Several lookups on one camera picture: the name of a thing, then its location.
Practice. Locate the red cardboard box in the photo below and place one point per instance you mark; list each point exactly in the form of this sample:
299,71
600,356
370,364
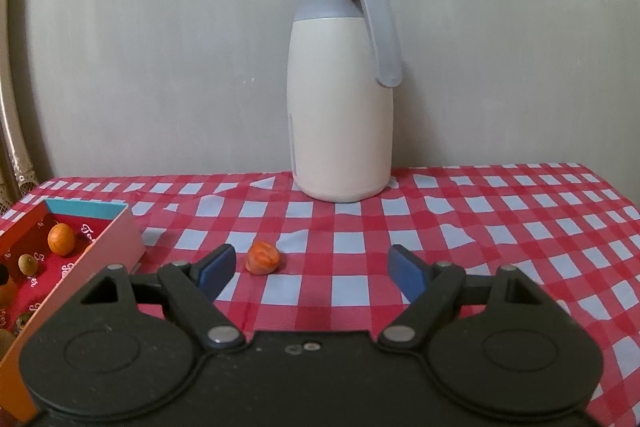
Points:
100,252

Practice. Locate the red checkered tablecloth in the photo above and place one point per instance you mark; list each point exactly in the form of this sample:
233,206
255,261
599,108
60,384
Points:
500,227

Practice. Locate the dark walnut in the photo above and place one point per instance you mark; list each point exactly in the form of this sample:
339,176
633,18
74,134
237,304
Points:
23,322

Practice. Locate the large orange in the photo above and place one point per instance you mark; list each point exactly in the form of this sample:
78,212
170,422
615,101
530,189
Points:
7,293

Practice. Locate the brown kiwi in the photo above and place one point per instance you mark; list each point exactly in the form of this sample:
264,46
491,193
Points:
5,340

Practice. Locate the white thermos jug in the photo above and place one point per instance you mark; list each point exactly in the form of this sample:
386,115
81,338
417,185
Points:
340,107

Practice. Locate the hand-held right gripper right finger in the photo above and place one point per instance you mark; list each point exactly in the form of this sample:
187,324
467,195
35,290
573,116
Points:
407,271

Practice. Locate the small tan round fruit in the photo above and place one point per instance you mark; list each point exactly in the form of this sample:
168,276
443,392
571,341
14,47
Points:
26,264

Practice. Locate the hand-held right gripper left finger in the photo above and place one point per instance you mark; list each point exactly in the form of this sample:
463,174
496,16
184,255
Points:
218,268

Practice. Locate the beige curtain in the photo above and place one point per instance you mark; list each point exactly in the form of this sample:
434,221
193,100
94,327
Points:
12,157

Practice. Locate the small wrinkled orange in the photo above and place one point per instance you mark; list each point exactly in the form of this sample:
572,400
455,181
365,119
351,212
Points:
262,258

